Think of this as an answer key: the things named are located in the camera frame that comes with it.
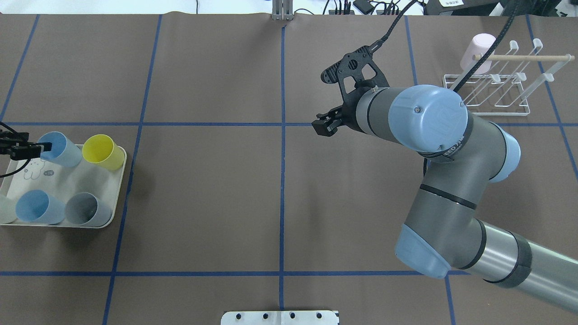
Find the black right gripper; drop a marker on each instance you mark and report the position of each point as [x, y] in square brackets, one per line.
[348, 116]

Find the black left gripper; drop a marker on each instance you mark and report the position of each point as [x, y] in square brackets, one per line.
[19, 150]

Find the light blue cup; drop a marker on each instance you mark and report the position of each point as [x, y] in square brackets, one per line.
[37, 206]
[63, 151]

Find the pink plastic cup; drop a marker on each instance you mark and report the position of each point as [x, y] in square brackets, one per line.
[479, 44]

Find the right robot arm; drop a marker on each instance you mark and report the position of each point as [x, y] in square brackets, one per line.
[466, 153]

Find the light blue cup front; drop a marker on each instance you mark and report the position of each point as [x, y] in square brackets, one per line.
[37, 206]

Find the yellow plastic cup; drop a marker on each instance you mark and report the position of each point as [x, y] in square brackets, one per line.
[102, 151]

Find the grey plastic cup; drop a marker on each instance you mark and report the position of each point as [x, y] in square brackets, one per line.
[86, 210]

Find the white plastic tray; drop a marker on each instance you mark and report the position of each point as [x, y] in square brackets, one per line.
[63, 183]

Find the metal mounting plate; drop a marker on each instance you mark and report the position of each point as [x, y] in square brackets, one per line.
[296, 317]

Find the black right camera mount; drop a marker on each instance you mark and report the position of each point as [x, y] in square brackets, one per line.
[355, 74]

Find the aluminium frame post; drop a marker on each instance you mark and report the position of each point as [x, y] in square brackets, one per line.
[282, 10]

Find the white wire cup rack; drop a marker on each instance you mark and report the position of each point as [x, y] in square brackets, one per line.
[504, 82]

